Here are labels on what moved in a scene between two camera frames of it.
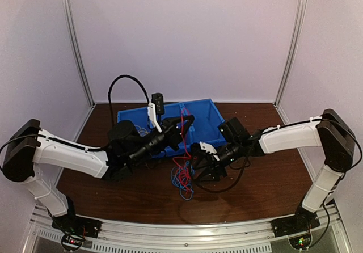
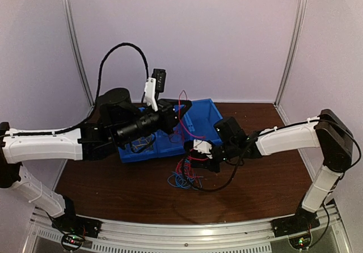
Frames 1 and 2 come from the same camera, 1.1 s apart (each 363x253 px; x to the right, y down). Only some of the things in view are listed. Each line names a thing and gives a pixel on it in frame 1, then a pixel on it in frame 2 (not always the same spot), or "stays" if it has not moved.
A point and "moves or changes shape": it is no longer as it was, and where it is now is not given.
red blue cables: [181, 176] moves or changes shape
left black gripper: [169, 127] → [170, 118]
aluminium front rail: [328, 236] stays
